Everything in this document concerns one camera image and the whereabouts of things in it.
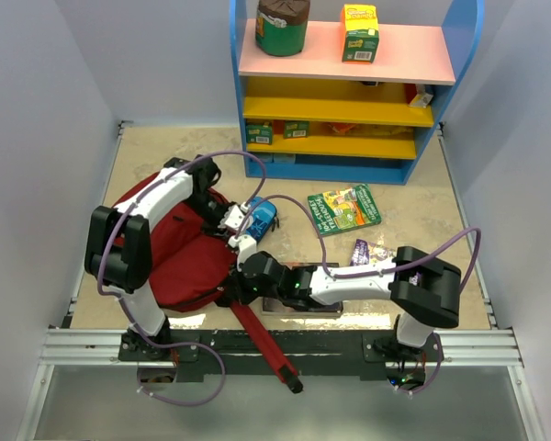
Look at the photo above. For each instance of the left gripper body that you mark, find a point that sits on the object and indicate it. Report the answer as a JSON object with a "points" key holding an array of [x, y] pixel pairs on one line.
{"points": [[211, 212]]}

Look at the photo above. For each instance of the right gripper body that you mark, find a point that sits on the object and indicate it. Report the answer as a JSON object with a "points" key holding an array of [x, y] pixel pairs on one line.
{"points": [[248, 289]]}

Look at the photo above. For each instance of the red backpack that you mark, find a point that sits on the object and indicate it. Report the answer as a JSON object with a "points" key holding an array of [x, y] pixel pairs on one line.
{"points": [[191, 269]]}

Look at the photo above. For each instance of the green treehouse book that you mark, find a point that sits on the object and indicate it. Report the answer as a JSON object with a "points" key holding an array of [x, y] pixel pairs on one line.
{"points": [[344, 210]]}

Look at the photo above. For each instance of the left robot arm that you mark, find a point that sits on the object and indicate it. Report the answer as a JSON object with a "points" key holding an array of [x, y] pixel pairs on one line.
{"points": [[115, 251]]}

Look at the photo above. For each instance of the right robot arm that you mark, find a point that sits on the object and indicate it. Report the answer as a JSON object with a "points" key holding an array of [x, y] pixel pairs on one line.
{"points": [[425, 287]]}

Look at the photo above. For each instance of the blue pencil case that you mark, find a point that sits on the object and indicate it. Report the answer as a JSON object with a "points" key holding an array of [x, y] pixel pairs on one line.
{"points": [[265, 220]]}

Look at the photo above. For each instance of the small green box left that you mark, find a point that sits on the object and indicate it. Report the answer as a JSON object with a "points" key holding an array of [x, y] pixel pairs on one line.
{"points": [[260, 133]]}

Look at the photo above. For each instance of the small green box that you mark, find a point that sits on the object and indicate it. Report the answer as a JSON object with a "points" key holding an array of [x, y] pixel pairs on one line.
{"points": [[294, 129], [260, 133]]}

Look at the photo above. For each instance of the purple treehouse book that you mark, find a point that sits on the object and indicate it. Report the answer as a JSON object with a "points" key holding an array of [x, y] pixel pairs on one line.
{"points": [[368, 253]]}

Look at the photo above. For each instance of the small green box right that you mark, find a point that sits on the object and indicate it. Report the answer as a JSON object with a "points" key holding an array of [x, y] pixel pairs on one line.
{"points": [[294, 129]]}

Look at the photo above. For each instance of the blue colourful shelf unit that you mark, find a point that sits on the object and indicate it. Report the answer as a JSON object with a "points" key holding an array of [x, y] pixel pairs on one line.
{"points": [[316, 86]]}

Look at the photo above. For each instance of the orange snack packet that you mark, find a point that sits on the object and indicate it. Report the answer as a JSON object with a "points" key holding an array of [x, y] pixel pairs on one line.
{"points": [[339, 128]]}

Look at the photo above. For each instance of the green brown canister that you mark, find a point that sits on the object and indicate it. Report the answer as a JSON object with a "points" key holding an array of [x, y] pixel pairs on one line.
{"points": [[281, 26]]}

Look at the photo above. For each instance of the red white small box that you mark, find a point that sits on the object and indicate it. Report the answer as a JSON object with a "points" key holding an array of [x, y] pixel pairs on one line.
{"points": [[421, 99]]}

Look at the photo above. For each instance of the orange green box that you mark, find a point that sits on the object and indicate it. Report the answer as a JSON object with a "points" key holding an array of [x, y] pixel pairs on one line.
{"points": [[360, 33]]}

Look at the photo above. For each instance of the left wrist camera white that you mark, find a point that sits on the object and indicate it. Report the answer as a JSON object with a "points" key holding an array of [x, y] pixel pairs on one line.
{"points": [[234, 218]]}

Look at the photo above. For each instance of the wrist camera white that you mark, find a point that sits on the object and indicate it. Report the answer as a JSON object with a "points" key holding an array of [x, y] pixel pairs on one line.
{"points": [[234, 218], [244, 245]]}

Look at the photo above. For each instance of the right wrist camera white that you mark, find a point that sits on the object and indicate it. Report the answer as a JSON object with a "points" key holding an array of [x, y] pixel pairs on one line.
{"points": [[244, 245]]}

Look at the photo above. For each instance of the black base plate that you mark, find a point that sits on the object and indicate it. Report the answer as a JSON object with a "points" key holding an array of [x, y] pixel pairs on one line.
{"points": [[289, 355]]}

